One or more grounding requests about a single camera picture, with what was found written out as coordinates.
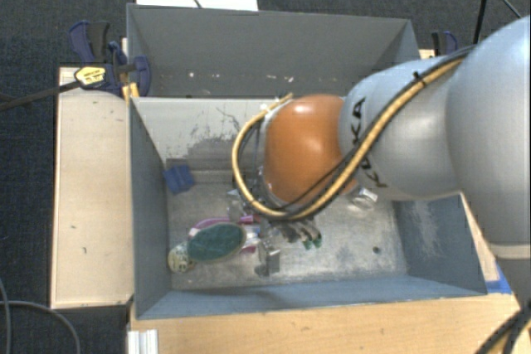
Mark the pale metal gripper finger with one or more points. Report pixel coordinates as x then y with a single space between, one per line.
269 258
235 206

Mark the blue sponge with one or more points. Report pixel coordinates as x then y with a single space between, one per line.
178 179

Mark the grey metal bin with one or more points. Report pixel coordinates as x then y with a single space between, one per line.
232 49

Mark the dark green oval brush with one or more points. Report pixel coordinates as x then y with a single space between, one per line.
215 242

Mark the pale wood flat board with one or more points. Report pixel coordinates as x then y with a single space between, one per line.
91 186

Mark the clear glass thing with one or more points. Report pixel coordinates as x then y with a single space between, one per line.
366 200

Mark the pink plastic thing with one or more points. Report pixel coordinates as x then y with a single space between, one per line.
207 223

